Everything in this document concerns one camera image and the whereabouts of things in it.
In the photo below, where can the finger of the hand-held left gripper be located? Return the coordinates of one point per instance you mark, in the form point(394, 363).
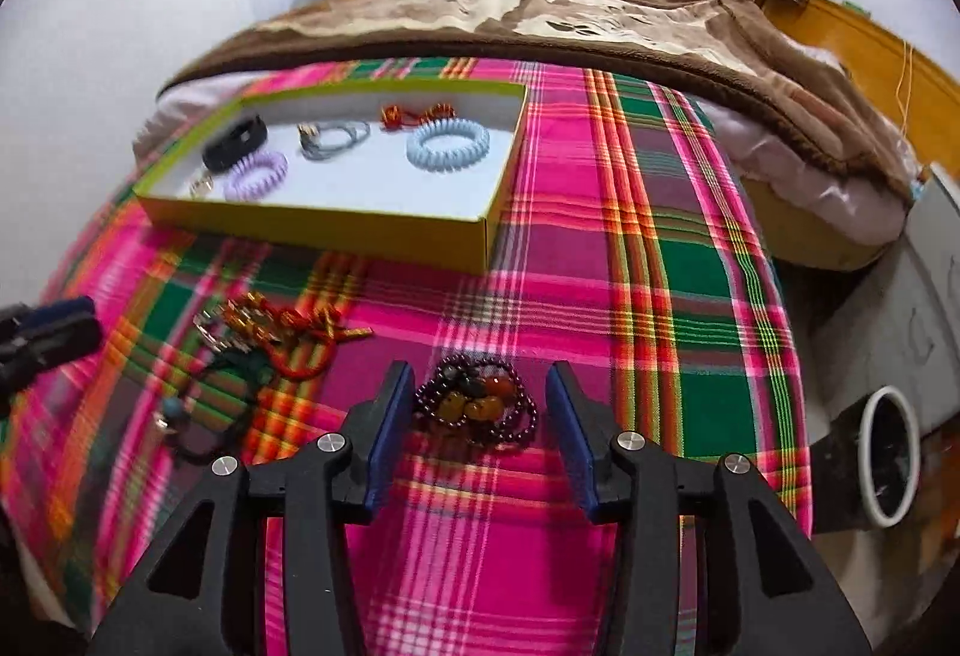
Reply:
point(52, 348)
point(67, 311)

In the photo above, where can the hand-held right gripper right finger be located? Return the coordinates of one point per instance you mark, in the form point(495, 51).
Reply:
point(570, 446)

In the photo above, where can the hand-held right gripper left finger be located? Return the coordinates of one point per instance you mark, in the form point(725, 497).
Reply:
point(386, 446)

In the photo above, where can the yellow-green shallow cardboard box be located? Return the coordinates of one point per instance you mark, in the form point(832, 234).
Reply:
point(360, 183)

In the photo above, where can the pink green plaid cloth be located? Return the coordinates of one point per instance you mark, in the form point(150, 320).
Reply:
point(600, 213)

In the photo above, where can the dark bin with white rim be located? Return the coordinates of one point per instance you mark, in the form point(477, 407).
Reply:
point(862, 461)

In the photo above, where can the bed with pale sheet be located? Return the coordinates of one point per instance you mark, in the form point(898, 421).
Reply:
point(825, 206)

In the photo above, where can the brown patterned blanket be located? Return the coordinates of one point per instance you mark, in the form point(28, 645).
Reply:
point(525, 11)

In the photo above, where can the wooden headboard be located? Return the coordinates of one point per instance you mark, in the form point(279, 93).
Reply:
point(862, 48)

